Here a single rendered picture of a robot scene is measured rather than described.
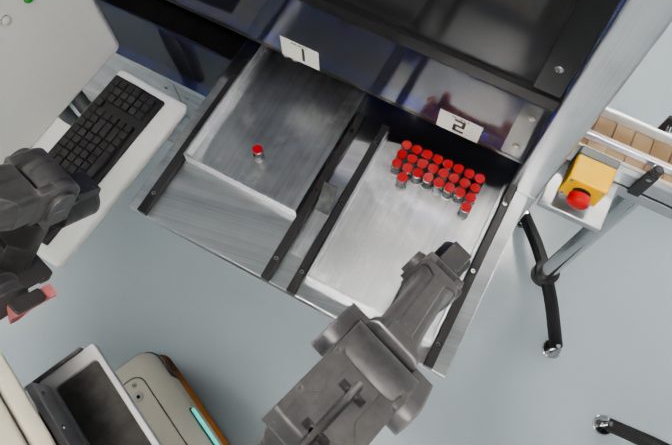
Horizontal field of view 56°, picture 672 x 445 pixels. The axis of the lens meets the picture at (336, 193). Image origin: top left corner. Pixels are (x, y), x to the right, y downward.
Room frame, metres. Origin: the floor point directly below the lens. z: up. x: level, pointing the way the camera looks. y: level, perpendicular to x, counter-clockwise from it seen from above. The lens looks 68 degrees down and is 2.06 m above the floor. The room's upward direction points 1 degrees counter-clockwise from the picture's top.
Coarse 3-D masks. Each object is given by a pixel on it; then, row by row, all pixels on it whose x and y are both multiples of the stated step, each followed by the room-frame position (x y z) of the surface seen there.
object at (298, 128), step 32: (256, 64) 0.79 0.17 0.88; (288, 64) 0.79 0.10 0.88; (224, 96) 0.69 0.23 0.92; (256, 96) 0.71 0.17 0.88; (288, 96) 0.71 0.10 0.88; (320, 96) 0.71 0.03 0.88; (352, 96) 0.71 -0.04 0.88; (224, 128) 0.64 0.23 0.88; (256, 128) 0.64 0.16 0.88; (288, 128) 0.63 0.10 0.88; (320, 128) 0.63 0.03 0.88; (192, 160) 0.55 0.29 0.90; (224, 160) 0.56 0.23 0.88; (288, 160) 0.56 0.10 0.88; (320, 160) 0.56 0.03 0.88; (256, 192) 0.48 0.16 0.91; (288, 192) 0.49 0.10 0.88
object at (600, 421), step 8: (600, 416) 0.09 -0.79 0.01; (592, 424) 0.07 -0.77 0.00; (600, 424) 0.07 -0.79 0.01; (608, 424) 0.06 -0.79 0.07; (616, 424) 0.06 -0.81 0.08; (624, 424) 0.06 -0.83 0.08; (600, 432) 0.04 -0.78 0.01; (608, 432) 0.04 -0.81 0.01; (616, 432) 0.04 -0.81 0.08; (624, 432) 0.04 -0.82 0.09; (632, 432) 0.04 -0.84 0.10; (640, 432) 0.04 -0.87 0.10; (632, 440) 0.02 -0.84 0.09; (640, 440) 0.02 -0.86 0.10; (648, 440) 0.02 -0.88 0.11; (656, 440) 0.02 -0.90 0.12
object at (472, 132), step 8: (440, 112) 0.58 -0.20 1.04; (448, 112) 0.57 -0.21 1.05; (440, 120) 0.57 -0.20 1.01; (448, 120) 0.57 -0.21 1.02; (464, 120) 0.55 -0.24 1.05; (448, 128) 0.56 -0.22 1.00; (456, 128) 0.56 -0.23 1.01; (472, 128) 0.54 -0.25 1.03; (480, 128) 0.54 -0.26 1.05; (464, 136) 0.55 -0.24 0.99; (472, 136) 0.54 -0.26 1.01
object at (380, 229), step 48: (384, 144) 0.59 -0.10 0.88; (384, 192) 0.48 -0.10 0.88; (480, 192) 0.48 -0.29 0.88; (336, 240) 0.38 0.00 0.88; (384, 240) 0.38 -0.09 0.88; (432, 240) 0.38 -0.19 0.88; (480, 240) 0.37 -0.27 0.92; (336, 288) 0.28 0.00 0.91; (384, 288) 0.29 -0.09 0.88; (432, 336) 0.20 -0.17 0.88
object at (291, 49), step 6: (282, 42) 0.74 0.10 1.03; (288, 42) 0.74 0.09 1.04; (294, 42) 0.73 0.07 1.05; (282, 48) 0.74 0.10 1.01; (288, 48) 0.74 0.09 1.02; (294, 48) 0.73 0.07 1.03; (300, 48) 0.72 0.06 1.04; (306, 48) 0.72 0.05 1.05; (288, 54) 0.74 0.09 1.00; (294, 54) 0.73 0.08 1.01; (300, 54) 0.72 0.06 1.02; (306, 54) 0.72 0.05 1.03; (312, 54) 0.71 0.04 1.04; (318, 54) 0.70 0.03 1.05; (300, 60) 0.72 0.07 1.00; (306, 60) 0.72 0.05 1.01; (312, 60) 0.71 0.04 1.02; (318, 60) 0.70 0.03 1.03; (312, 66) 0.71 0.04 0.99; (318, 66) 0.70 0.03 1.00
